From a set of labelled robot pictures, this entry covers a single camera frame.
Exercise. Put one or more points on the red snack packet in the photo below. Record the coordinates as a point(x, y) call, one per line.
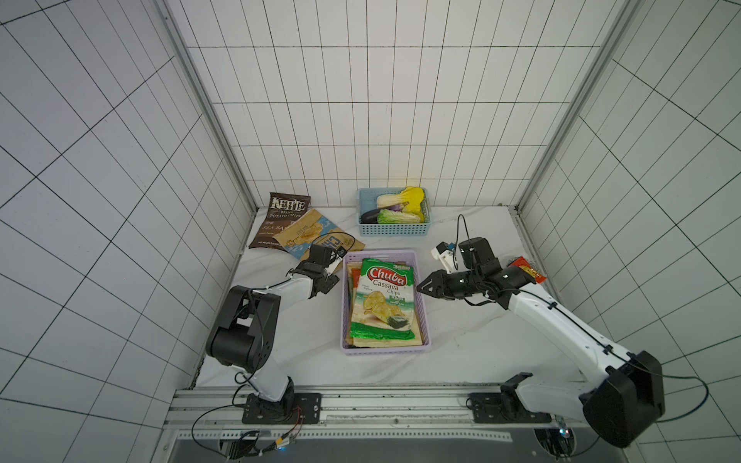
point(524, 264)

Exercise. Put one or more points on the yellow toy cabbage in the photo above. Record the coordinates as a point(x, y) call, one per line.
point(411, 198)

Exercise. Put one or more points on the green toy napa cabbage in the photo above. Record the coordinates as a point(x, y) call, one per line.
point(387, 217)

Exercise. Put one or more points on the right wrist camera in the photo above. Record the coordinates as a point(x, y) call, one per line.
point(446, 254)

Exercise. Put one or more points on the white toy cabbage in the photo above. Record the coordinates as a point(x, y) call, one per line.
point(393, 201)

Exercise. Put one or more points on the blue kettle cooked chips bag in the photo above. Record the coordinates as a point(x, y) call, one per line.
point(315, 228)

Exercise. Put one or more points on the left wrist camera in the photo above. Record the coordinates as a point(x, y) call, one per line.
point(326, 257)

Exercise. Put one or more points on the brown Kettle chips bag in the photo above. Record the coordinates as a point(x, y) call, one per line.
point(283, 209)

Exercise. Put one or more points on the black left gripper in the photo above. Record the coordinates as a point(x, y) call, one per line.
point(329, 283)

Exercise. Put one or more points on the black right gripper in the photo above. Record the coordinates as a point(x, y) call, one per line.
point(450, 284)

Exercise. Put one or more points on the toy eggplant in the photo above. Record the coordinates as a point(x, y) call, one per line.
point(370, 217)

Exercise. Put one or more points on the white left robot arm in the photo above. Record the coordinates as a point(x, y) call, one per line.
point(243, 336)

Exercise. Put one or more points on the light blue perforated basket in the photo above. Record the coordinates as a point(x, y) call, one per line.
point(367, 202)

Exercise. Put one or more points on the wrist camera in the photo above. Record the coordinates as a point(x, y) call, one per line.
point(326, 257)
point(446, 254)

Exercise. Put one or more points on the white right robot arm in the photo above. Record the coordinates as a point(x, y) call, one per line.
point(622, 393)

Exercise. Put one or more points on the purple perforated basket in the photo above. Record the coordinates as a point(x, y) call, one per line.
point(382, 312)

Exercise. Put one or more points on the green Chuba cassava chips bag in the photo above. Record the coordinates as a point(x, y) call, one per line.
point(385, 298)

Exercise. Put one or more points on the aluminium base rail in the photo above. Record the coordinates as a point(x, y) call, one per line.
point(476, 411)

